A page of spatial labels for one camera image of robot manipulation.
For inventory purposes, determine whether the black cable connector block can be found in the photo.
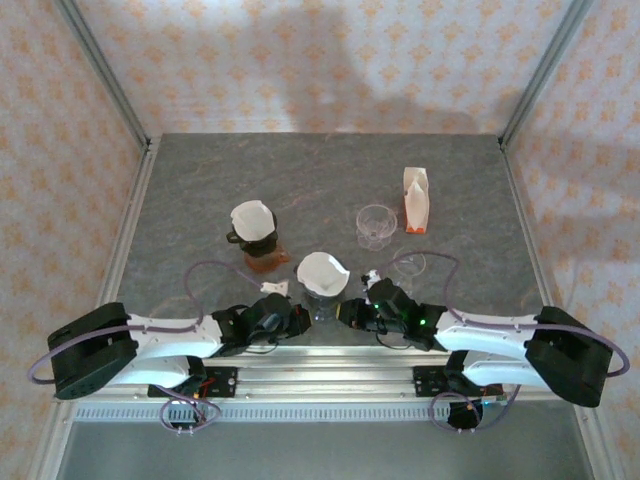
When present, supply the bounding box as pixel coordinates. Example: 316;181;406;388
447;402;485;432

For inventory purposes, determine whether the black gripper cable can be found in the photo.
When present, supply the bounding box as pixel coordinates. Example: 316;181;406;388
374;329;417;352
243;338;282;357

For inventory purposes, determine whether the orange plastic server jug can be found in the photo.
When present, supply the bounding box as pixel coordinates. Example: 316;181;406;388
243;239;291;274

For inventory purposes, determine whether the aluminium table side rail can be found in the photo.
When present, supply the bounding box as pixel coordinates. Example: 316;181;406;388
499;142;571;362
79;137;162;362

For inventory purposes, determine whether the clear plastic dripper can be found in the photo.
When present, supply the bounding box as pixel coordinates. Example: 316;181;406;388
355;203;400;250

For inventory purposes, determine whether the white paper coffee filter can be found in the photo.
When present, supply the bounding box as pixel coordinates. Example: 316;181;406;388
296;251;351;296
229;199;277;241

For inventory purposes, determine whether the aluminium frame post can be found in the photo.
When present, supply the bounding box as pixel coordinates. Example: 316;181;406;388
53;0;152;151
498;0;597;151

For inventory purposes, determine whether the white orange filter pack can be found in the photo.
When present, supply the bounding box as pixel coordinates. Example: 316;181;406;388
402;166;431;235

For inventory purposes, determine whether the grey slotted cable duct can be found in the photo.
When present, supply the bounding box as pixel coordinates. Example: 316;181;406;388
69;402;589;425

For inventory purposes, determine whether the dark green plastic dripper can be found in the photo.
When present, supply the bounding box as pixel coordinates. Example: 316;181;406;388
225;219;281;254

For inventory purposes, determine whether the smoky grey server jug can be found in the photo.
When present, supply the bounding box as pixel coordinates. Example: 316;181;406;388
304;297;344;324

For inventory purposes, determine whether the aluminium frame bar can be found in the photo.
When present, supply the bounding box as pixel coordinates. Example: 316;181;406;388
29;399;76;480
572;404;619;480

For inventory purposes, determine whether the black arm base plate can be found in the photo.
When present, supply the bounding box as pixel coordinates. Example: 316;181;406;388
412;364;501;400
147;366;239;400

